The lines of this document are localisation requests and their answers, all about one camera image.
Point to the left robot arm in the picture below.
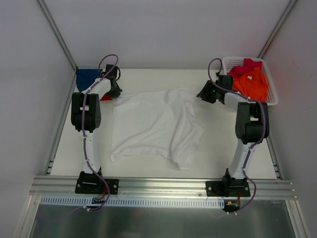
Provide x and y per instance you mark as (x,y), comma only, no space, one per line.
(94,85)

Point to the folded red t shirt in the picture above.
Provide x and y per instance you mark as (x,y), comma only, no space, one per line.
(106,97)

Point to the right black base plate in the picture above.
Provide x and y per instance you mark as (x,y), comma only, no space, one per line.
(228,188)

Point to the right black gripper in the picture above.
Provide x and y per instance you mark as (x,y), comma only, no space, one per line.
(206,92)

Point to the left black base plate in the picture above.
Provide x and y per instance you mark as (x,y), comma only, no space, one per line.
(95,186)

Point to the white plastic basket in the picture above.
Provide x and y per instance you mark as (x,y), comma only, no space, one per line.
(229,62)

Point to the orange t shirt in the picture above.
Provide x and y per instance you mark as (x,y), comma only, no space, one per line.
(252,84)

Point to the white slotted cable duct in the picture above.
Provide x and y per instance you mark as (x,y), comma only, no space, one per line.
(133,202)

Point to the right aluminium frame post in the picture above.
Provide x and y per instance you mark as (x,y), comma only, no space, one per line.
(277,27)

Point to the pink t shirt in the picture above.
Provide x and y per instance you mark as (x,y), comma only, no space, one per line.
(248,66)

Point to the aluminium frame post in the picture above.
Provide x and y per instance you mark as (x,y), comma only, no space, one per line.
(55,30)
(277,27)

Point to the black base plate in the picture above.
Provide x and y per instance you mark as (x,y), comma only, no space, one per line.
(95,186)
(228,188)

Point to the folded blue t shirt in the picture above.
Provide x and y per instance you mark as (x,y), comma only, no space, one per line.
(85,78)

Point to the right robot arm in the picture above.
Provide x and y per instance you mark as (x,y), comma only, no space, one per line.
(251,128)

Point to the white t shirt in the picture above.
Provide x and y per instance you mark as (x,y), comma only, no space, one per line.
(157,124)

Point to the left aluminium frame post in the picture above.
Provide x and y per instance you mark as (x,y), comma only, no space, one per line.
(55,30)

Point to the aluminium mounting rail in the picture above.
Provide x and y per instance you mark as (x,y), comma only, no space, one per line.
(267,189)

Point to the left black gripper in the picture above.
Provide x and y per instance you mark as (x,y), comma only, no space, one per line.
(116,90)

